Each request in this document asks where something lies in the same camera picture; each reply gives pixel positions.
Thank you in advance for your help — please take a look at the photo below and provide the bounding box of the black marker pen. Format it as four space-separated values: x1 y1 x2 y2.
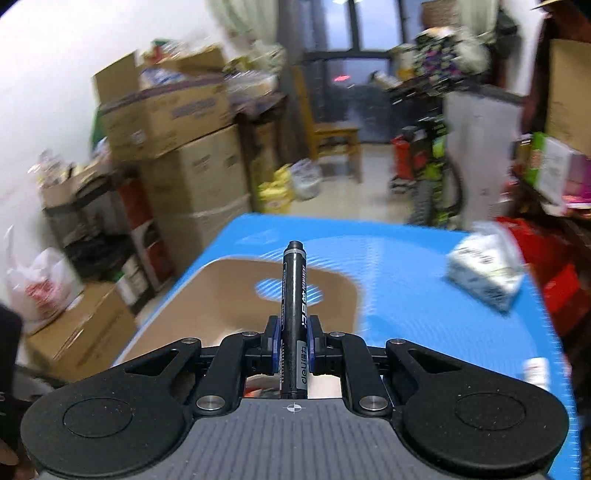
280 241 308 399

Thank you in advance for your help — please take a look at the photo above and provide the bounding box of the white pill bottle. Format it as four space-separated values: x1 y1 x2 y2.
523 357 551 391

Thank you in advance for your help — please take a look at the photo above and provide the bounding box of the white red plastic bag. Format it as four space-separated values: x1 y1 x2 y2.
4 227 84 335

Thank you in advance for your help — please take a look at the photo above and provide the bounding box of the beige plastic storage bin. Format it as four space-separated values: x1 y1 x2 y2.
115 258 363 364

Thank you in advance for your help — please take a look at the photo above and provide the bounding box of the floor cardboard box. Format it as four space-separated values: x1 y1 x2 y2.
24 282 137 382

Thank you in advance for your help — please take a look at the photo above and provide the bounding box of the blue silicone baking mat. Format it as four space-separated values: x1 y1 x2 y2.
112 212 583 480

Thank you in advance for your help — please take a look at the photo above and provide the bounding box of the black metal shelf rack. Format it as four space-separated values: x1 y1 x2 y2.
43 175 155 314

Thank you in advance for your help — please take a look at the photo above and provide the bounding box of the small box on rack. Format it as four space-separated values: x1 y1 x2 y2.
38 162 102 208

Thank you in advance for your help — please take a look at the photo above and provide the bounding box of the yellow oil jug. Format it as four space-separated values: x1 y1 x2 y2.
257 164 294 215

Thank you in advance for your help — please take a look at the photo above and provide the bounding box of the white tissue box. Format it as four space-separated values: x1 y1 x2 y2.
447 221 525 313

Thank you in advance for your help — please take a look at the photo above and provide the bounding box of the large stacked cardboard box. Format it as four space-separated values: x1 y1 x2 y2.
139 126 252 276

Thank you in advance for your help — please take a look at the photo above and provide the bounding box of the green black bicycle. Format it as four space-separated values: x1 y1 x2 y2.
386 78 465 229

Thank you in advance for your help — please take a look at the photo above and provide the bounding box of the wooden chair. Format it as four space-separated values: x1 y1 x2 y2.
290 65 363 183

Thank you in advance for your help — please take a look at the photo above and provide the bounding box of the red gift bag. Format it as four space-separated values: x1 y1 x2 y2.
496 216 590 337

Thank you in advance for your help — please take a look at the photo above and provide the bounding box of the white refrigerator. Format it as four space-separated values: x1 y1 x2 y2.
444 85 522 230

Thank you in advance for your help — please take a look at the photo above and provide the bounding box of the open top cardboard box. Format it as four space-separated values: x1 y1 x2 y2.
93 45 233 164

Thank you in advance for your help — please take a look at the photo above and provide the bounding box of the green white carton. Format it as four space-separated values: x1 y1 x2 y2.
526 132 587 205

